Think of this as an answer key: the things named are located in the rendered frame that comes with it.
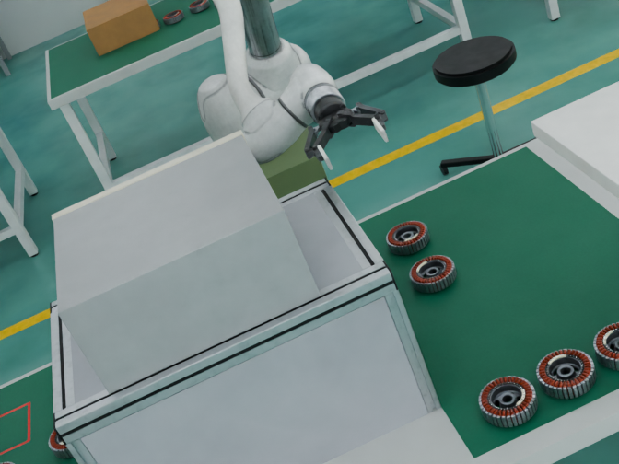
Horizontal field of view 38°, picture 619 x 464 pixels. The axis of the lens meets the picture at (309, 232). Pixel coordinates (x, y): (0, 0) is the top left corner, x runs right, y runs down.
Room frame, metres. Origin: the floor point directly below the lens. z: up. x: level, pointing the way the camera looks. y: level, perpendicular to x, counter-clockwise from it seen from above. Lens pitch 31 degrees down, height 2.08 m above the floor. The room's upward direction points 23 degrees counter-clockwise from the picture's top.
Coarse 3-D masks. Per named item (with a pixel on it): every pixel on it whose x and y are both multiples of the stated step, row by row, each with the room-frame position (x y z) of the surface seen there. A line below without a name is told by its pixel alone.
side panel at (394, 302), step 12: (396, 300) 1.34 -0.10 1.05; (396, 312) 1.35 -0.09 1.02; (396, 324) 1.34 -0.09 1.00; (408, 324) 1.35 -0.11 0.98; (408, 336) 1.35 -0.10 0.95; (408, 348) 1.34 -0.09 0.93; (408, 360) 1.34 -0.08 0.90; (420, 360) 1.35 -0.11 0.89; (420, 372) 1.35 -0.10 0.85; (420, 384) 1.34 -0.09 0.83; (432, 384) 1.35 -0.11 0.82; (432, 396) 1.34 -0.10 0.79; (432, 408) 1.35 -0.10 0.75
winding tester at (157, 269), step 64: (128, 192) 1.67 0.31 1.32; (192, 192) 1.56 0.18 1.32; (256, 192) 1.46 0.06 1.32; (64, 256) 1.52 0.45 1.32; (128, 256) 1.42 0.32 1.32; (192, 256) 1.35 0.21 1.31; (256, 256) 1.35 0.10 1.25; (64, 320) 1.33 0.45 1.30; (128, 320) 1.34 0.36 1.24; (192, 320) 1.34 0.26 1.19; (256, 320) 1.35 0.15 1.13; (128, 384) 1.33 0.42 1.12
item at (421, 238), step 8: (400, 224) 1.99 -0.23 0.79; (408, 224) 1.97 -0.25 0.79; (416, 224) 1.96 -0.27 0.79; (424, 224) 1.95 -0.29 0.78; (392, 232) 1.97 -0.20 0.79; (400, 232) 1.97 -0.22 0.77; (408, 232) 1.95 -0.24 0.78; (416, 232) 1.95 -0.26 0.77; (424, 232) 1.91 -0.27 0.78; (392, 240) 1.93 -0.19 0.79; (408, 240) 1.90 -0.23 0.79; (416, 240) 1.89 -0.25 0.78; (424, 240) 1.90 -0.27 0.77; (392, 248) 1.91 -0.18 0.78; (400, 248) 1.90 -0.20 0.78; (408, 248) 1.89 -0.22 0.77; (416, 248) 1.89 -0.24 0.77
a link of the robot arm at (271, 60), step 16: (240, 0) 2.53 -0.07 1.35; (256, 0) 2.52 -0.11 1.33; (256, 16) 2.54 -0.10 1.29; (272, 16) 2.58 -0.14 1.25; (256, 32) 2.56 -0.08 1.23; (272, 32) 2.58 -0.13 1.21; (256, 48) 2.59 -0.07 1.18; (272, 48) 2.59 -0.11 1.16; (288, 48) 2.62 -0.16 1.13; (256, 64) 2.60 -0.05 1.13; (272, 64) 2.58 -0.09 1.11; (288, 64) 2.60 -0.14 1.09; (256, 80) 2.61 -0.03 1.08; (272, 80) 2.58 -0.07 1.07; (288, 80) 2.60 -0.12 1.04; (272, 96) 2.59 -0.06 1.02
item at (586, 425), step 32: (544, 160) 2.06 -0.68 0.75; (608, 192) 1.81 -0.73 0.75; (576, 416) 1.19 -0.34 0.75; (608, 416) 1.16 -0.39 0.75; (384, 448) 1.30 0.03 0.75; (416, 448) 1.27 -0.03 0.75; (448, 448) 1.23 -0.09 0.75; (512, 448) 1.17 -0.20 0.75; (544, 448) 1.14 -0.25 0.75; (576, 448) 1.15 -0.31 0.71
